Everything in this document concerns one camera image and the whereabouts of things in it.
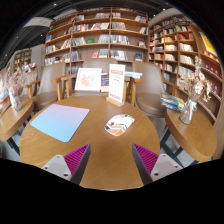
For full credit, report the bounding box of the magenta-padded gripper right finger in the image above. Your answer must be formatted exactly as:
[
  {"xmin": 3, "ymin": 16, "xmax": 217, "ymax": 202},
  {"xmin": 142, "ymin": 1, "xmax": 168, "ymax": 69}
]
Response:
[{"xmin": 131, "ymin": 143, "xmax": 184, "ymax": 186}]

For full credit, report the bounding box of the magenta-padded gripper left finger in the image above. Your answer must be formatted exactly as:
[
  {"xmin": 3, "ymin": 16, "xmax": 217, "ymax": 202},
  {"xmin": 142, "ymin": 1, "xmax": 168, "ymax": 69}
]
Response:
[{"xmin": 41, "ymin": 143, "xmax": 92, "ymax": 185}]

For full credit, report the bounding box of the white orange patterned computer mouse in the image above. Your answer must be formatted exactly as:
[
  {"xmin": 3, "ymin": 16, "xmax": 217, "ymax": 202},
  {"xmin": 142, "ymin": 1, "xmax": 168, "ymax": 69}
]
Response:
[{"xmin": 103, "ymin": 113, "xmax": 136, "ymax": 137}]

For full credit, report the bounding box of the pastel blue pink mouse pad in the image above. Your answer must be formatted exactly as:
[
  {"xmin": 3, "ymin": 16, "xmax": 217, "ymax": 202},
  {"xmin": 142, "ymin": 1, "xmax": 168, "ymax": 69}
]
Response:
[{"xmin": 29, "ymin": 103, "xmax": 91, "ymax": 143}]

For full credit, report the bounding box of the round wooden side table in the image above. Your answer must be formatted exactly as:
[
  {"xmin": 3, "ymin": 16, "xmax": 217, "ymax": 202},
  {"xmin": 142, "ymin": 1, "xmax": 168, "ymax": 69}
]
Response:
[
  {"xmin": 159, "ymin": 108, "xmax": 218, "ymax": 163},
  {"xmin": 0, "ymin": 98, "xmax": 35, "ymax": 156}
]

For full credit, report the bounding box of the brown padded wooden armchair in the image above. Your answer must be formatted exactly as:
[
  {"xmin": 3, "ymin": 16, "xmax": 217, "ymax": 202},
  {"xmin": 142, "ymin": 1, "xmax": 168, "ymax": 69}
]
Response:
[
  {"xmin": 25, "ymin": 61, "xmax": 68, "ymax": 111},
  {"xmin": 51, "ymin": 58, "xmax": 138, "ymax": 101},
  {"xmin": 133, "ymin": 61, "xmax": 168, "ymax": 118}
]

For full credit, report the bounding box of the stack of colourful books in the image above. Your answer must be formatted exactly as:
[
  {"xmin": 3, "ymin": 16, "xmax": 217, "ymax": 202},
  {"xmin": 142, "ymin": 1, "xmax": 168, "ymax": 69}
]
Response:
[{"xmin": 160, "ymin": 93, "xmax": 185, "ymax": 112}]

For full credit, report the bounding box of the glass vase with dried flowers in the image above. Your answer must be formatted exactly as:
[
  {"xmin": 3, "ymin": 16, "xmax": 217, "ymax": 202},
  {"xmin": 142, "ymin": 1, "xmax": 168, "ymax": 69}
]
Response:
[
  {"xmin": 178, "ymin": 56, "xmax": 213, "ymax": 125},
  {"xmin": 4, "ymin": 64, "xmax": 38, "ymax": 112}
]

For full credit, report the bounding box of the white framed floral picture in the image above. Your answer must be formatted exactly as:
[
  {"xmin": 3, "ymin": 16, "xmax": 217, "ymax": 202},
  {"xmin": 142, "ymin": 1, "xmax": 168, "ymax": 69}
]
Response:
[{"xmin": 74, "ymin": 67, "xmax": 103, "ymax": 93}]

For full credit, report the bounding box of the dark upright book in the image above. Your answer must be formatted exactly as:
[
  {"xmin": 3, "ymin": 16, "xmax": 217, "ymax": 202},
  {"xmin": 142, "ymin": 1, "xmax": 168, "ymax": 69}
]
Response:
[{"xmin": 100, "ymin": 73, "xmax": 110, "ymax": 93}]

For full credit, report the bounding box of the white orange sign, wooden base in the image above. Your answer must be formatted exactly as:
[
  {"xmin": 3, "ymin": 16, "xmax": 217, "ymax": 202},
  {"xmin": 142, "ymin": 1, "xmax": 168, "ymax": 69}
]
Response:
[{"xmin": 105, "ymin": 63, "xmax": 126, "ymax": 108}]

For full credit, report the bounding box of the light blue book stack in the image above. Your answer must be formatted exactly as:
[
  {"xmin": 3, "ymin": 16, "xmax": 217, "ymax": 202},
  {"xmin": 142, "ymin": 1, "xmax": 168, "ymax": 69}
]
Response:
[{"xmin": 124, "ymin": 70, "xmax": 143, "ymax": 80}]

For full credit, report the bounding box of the distant wooden bookshelf unit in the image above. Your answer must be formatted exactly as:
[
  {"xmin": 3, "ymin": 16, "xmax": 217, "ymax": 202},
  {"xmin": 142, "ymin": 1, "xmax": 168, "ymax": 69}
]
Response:
[{"xmin": 13, "ymin": 48, "xmax": 33, "ymax": 73}]

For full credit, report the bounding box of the curved wooden bookshelf unit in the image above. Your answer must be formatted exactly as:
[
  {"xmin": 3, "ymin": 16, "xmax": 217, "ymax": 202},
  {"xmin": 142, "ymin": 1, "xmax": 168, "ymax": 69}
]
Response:
[{"xmin": 148, "ymin": 13, "xmax": 224, "ymax": 124}]

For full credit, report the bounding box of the wide wooden bookshelf unit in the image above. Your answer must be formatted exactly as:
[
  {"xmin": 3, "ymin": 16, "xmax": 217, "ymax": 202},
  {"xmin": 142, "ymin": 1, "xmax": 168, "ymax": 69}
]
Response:
[{"xmin": 43, "ymin": 8, "xmax": 150, "ymax": 75}]

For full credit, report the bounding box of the white hanging ceiling panel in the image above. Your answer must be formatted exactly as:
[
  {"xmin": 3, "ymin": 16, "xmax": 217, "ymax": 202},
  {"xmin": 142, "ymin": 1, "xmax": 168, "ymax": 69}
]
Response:
[{"xmin": 23, "ymin": 16, "xmax": 54, "ymax": 28}]

